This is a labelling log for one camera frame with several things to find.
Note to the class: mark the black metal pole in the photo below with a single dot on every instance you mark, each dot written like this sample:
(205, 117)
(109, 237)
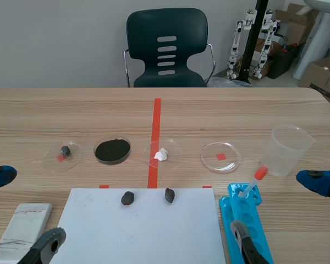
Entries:
(250, 49)

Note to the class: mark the dark blue chair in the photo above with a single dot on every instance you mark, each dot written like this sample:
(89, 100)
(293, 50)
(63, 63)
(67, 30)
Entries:
(154, 33)

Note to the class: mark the clear plastic beaker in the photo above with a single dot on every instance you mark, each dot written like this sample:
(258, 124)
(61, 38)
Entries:
(288, 148)

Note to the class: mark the white sheet of paper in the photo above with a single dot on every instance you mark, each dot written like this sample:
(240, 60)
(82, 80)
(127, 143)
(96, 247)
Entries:
(137, 233)

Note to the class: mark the glass dish with black powder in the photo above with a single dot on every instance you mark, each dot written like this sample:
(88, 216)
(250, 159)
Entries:
(112, 151)

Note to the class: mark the small white robot figure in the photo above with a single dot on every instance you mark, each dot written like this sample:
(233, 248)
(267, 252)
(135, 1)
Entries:
(266, 44)
(235, 44)

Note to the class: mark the turquoise rack with round holes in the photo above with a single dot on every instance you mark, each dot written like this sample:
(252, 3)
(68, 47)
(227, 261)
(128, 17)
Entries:
(228, 214)

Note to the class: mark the white lump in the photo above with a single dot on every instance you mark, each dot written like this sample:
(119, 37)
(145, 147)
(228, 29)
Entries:
(161, 154)

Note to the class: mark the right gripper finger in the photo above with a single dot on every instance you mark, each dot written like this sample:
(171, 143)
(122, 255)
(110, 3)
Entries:
(247, 247)
(319, 182)

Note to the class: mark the white wash basin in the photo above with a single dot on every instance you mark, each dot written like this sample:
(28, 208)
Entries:
(319, 33)

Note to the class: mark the brown cardboard box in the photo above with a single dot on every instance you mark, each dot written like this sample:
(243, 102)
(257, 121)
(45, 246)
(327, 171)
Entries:
(321, 77)
(294, 24)

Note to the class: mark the small white tile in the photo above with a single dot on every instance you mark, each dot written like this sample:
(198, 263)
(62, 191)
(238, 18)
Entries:
(24, 228)

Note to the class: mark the small dark stone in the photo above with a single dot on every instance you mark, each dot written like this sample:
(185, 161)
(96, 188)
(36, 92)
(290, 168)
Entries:
(169, 195)
(127, 198)
(65, 151)

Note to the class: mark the dropper with red bulb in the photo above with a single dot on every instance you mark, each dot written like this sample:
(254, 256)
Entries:
(260, 172)

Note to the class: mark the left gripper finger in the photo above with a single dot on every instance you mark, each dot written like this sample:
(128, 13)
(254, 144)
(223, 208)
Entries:
(0, 176)
(45, 244)

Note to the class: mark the clear glass dish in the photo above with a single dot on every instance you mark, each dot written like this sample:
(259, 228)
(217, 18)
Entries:
(173, 154)
(71, 165)
(231, 159)

